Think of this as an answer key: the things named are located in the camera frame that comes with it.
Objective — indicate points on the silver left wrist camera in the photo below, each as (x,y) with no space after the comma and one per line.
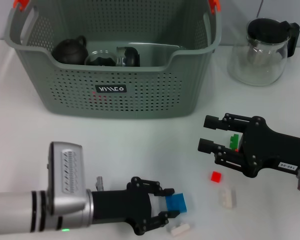
(67,175)

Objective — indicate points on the glass pitcher black lid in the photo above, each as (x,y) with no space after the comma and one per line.
(257,70)

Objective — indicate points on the flat white brick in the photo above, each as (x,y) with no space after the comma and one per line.
(181,228)

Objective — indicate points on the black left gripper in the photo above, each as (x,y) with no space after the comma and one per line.
(120,207)

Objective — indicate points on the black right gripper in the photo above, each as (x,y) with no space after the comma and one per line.
(272,147)

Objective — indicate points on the orange bin clip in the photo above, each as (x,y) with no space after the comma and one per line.
(214,5)
(21,4)

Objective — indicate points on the blue square plate brick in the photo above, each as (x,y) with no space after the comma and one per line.
(177,203)

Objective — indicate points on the dark clay teapot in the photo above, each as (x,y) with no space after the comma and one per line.
(70,52)

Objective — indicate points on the chunky green brick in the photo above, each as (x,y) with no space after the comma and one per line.
(234,141)

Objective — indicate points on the grey perforated storage bin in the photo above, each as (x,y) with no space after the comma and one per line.
(140,95)

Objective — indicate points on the silver straight gripper plug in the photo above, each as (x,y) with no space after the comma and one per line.
(99,183)

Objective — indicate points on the chunky white brick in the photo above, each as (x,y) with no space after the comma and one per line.
(227,198)

